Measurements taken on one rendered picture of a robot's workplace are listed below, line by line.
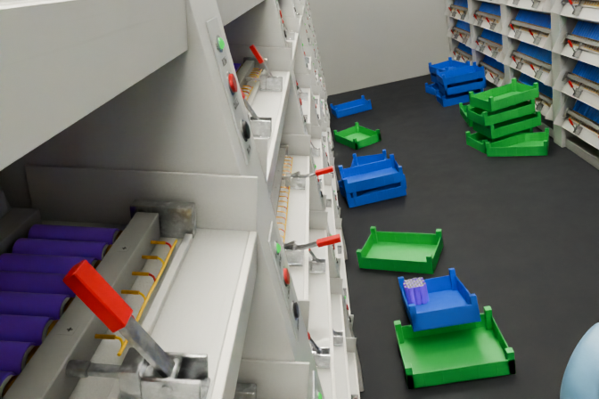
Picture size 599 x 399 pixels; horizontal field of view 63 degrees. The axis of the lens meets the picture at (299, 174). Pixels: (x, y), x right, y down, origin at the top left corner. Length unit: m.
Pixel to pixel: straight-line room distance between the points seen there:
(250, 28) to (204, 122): 0.70
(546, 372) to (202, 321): 1.35
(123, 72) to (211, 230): 0.20
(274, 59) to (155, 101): 0.70
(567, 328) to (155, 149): 1.50
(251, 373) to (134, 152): 0.24
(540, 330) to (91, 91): 1.60
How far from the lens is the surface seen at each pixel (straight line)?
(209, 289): 0.35
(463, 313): 1.58
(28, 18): 0.18
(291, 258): 0.72
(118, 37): 0.25
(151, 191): 0.42
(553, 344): 1.68
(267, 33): 1.07
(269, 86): 0.90
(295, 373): 0.51
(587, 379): 0.41
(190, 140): 0.40
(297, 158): 1.11
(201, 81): 0.38
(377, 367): 1.62
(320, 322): 0.93
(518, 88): 3.12
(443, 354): 1.63
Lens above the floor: 1.14
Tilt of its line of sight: 22 degrees down
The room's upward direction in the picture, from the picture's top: 14 degrees counter-clockwise
